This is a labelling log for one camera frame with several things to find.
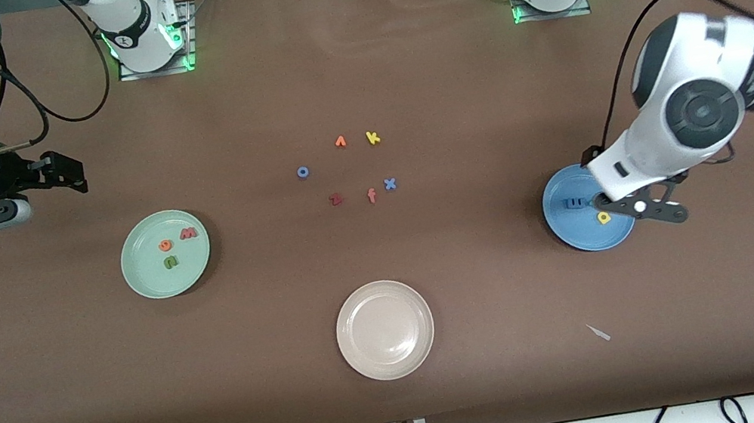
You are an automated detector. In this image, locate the green plate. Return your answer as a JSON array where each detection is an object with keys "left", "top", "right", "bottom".
[{"left": 113, "top": 204, "right": 218, "bottom": 305}]

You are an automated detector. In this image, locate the brown table cover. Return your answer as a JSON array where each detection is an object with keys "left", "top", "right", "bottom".
[{"left": 0, "top": 0, "right": 754, "bottom": 423}]

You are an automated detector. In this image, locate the beige plate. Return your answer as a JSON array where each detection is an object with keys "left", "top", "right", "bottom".
[{"left": 329, "top": 273, "right": 443, "bottom": 388}]

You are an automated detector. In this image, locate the blue plate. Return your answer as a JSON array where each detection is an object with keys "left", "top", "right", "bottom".
[{"left": 536, "top": 156, "right": 642, "bottom": 260}]

